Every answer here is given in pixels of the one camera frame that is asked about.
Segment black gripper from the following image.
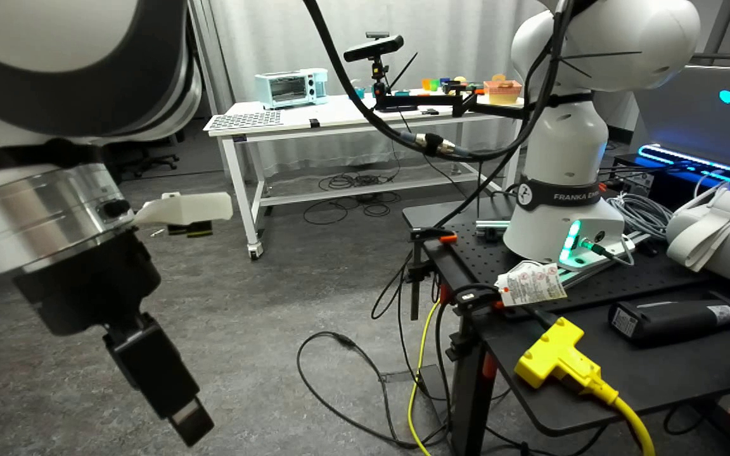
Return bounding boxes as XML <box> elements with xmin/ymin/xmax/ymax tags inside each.
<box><xmin>10</xmin><ymin>228</ymin><xmax>217</xmax><ymax>450</ymax></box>

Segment thick black arm hose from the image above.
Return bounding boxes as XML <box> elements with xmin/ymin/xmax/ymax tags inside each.
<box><xmin>298</xmin><ymin>0</ymin><xmax>583</xmax><ymax>164</ymax></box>

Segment black floor cable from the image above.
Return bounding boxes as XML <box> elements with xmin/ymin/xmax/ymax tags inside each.
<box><xmin>294</xmin><ymin>328</ymin><xmax>436</xmax><ymax>450</ymax></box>

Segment black robot cart table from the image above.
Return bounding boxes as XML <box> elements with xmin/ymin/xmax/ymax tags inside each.
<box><xmin>401</xmin><ymin>198</ymin><xmax>730</xmax><ymax>456</ymax></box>

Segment yellow power cord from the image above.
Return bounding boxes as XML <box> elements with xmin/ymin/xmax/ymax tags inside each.
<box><xmin>590</xmin><ymin>382</ymin><xmax>659</xmax><ymax>456</ymax></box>
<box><xmin>402</xmin><ymin>295</ymin><xmax>445</xmax><ymax>456</ymax></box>

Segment black camera on tripod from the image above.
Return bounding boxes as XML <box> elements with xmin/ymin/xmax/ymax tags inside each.
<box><xmin>342</xmin><ymin>32</ymin><xmax>406</xmax><ymax>64</ymax></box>

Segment black office chair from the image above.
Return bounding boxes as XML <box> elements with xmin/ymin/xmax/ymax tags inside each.
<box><xmin>113</xmin><ymin>124</ymin><xmax>208</xmax><ymax>184</ymax></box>

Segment yellow black tool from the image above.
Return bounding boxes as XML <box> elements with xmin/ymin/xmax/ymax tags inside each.
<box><xmin>511</xmin><ymin>315</ymin><xmax>615</xmax><ymax>405</ymax></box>

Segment teal toy oven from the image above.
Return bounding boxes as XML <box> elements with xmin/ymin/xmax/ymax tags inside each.
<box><xmin>254</xmin><ymin>68</ymin><xmax>331</xmax><ymax>112</ymax></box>

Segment gray cable bundle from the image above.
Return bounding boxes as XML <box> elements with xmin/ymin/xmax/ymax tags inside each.
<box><xmin>604</xmin><ymin>187</ymin><xmax>677</xmax><ymax>248</ymax></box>

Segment white packet red print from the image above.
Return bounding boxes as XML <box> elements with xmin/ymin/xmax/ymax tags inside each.
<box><xmin>492</xmin><ymin>259</ymin><xmax>569</xmax><ymax>309</ymax></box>

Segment white curtain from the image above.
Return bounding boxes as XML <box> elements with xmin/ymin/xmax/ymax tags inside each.
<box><xmin>185</xmin><ymin>0</ymin><xmax>553</xmax><ymax>179</ymax></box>

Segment black power brick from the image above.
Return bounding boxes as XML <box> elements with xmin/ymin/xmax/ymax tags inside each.
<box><xmin>606</xmin><ymin>290</ymin><xmax>730</xmax><ymax>349</ymax></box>

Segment orange toy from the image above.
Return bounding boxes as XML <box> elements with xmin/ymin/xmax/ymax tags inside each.
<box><xmin>482</xmin><ymin>73</ymin><xmax>526</xmax><ymax>108</ymax></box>

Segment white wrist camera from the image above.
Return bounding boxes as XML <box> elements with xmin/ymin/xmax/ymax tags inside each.
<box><xmin>131</xmin><ymin>190</ymin><xmax>235</xmax><ymax>241</ymax></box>

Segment white keyboard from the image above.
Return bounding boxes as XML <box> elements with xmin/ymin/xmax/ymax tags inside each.
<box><xmin>208</xmin><ymin>108</ymin><xmax>285</xmax><ymax>136</ymax></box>

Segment white metal table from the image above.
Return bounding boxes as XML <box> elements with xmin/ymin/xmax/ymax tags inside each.
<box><xmin>201</xmin><ymin>88</ymin><xmax>526</xmax><ymax>264</ymax></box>

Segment white VR headset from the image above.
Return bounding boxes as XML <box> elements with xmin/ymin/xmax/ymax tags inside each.
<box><xmin>663</xmin><ymin>183</ymin><xmax>730</xmax><ymax>290</ymax></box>

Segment green yellow toy blocks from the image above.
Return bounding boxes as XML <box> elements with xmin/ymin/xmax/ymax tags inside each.
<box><xmin>417</xmin><ymin>73</ymin><xmax>457</xmax><ymax>96</ymax></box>

